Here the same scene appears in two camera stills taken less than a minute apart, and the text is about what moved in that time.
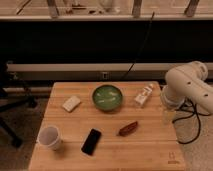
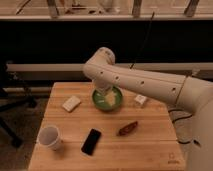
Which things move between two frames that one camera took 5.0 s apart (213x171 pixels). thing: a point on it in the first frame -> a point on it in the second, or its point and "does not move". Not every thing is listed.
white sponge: (72, 103) does not move
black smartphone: (89, 145) does not move
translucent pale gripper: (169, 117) -> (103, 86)
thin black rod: (136, 56) does not move
